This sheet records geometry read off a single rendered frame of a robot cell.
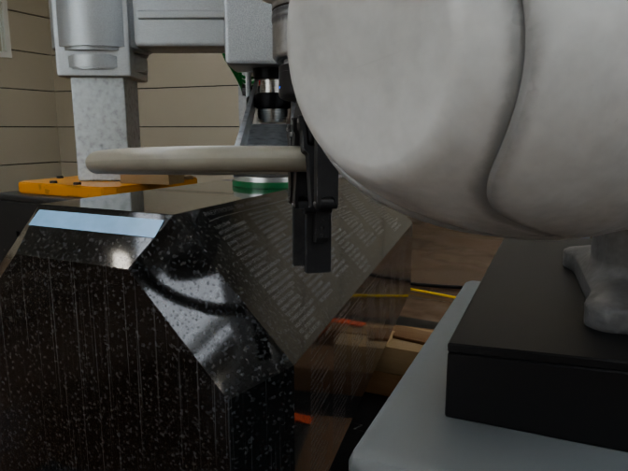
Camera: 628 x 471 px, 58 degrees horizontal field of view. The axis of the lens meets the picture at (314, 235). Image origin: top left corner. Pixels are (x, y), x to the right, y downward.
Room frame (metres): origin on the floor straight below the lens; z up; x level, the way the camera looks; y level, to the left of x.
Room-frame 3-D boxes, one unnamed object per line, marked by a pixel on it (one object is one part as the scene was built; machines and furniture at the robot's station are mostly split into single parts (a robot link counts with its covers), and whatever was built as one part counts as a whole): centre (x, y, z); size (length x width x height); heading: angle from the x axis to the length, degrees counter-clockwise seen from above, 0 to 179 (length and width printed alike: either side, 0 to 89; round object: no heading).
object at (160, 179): (2.04, 0.58, 0.81); 0.20 x 0.10 x 0.05; 71
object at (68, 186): (2.19, 0.78, 0.76); 0.49 x 0.49 x 0.05; 63
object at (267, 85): (1.54, 0.11, 1.14); 0.12 x 0.09 x 0.30; 2
